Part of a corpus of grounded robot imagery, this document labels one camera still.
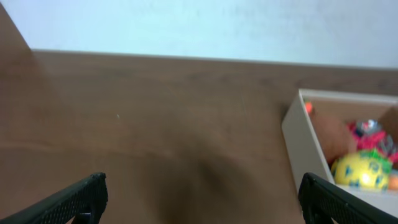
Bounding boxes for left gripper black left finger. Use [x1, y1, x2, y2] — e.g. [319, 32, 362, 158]
[1, 172, 108, 224]

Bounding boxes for brown plush toy with carrot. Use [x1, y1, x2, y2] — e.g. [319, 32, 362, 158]
[304, 101, 357, 165]

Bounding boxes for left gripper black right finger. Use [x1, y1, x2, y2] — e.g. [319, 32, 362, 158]
[298, 172, 397, 224]

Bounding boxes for white cardboard box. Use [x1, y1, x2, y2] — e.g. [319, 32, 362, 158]
[282, 89, 397, 218]

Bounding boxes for red toy fire truck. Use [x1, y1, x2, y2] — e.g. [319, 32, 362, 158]
[347, 119, 397, 163]

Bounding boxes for yellow ball with blue marks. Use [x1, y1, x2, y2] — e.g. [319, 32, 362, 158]
[330, 152, 392, 191]

